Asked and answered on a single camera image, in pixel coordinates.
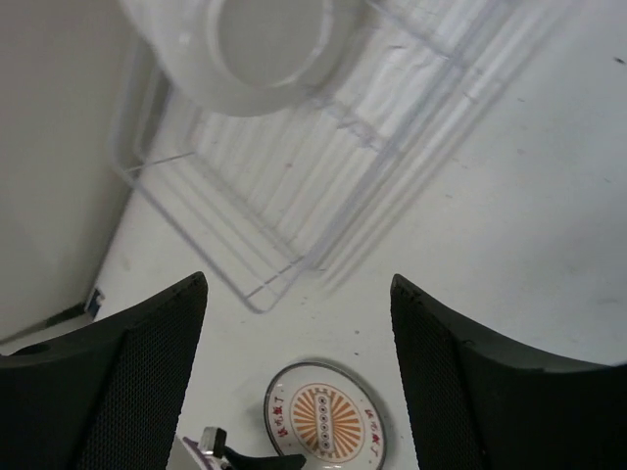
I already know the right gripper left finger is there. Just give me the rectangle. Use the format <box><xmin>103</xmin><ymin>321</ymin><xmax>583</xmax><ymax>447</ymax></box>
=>
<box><xmin>1</xmin><ymin>272</ymin><xmax>208</xmax><ymax>469</ymax></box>

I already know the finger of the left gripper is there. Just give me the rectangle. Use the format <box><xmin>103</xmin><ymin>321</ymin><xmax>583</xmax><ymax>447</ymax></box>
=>
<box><xmin>224</xmin><ymin>447</ymin><xmax>307</xmax><ymax>470</ymax></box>

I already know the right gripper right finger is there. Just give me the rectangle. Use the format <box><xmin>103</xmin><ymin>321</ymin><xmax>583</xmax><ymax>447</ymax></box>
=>
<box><xmin>390</xmin><ymin>275</ymin><xmax>626</xmax><ymax>469</ymax></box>

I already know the orange patterned glass plate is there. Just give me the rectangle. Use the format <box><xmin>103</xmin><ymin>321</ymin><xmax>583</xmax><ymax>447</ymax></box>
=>
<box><xmin>264</xmin><ymin>360</ymin><xmax>388</xmax><ymax>470</ymax></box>

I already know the white wire dish rack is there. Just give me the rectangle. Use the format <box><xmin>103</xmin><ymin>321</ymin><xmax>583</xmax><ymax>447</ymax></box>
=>
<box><xmin>107</xmin><ymin>0</ymin><xmax>555</xmax><ymax>314</ymax></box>

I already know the front white plate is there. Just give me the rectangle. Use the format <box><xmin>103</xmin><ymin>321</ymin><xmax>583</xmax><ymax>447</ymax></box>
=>
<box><xmin>120</xmin><ymin>0</ymin><xmax>364</xmax><ymax>118</ymax></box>

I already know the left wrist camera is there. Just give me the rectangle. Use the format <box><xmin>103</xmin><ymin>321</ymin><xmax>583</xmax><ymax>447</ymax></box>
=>
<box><xmin>198</xmin><ymin>427</ymin><xmax>227</xmax><ymax>458</ymax></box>

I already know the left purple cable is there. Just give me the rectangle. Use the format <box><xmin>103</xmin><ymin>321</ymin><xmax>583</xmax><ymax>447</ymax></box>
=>
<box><xmin>179</xmin><ymin>436</ymin><xmax>221</xmax><ymax>470</ymax></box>

